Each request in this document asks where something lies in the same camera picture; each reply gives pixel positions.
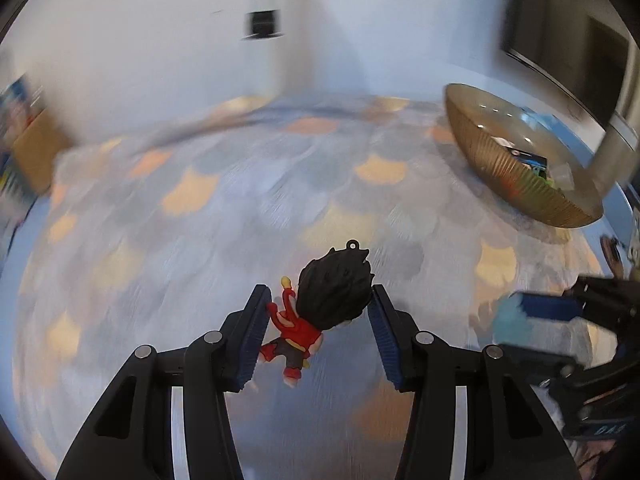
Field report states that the black-haired red figure keychain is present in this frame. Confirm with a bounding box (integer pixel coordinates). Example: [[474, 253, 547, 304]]
[[257, 241, 377, 389]]

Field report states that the brown pen holder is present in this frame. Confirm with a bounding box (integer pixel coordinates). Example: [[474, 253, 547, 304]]
[[10, 110, 76, 194]]

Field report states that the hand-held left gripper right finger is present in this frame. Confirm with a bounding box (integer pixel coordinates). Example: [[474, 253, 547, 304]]
[[368, 284, 583, 480]]

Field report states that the black wall television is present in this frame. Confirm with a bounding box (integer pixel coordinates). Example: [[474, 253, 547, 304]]
[[500, 0, 632, 131]]

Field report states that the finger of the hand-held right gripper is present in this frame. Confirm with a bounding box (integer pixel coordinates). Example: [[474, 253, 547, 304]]
[[492, 342, 588, 386], [517, 274, 640, 333]]

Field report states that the fan-patterned tablecloth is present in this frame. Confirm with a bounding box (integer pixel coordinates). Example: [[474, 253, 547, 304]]
[[10, 92, 623, 480]]

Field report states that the amber ribbed glass bowl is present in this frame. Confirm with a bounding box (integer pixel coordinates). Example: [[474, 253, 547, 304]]
[[444, 82, 606, 229]]

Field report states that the round brown coaster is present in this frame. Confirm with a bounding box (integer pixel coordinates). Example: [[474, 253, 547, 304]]
[[597, 235, 627, 281]]

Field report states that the row of colourful books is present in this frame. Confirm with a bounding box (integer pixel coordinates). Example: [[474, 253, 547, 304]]
[[0, 72, 47, 221]]

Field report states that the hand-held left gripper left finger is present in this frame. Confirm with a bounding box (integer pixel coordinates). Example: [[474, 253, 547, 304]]
[[56, 284, 273, 480]]

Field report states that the light blue rubber toy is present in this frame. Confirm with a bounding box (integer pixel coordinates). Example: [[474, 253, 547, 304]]
[[491, 295, 532, 342]]

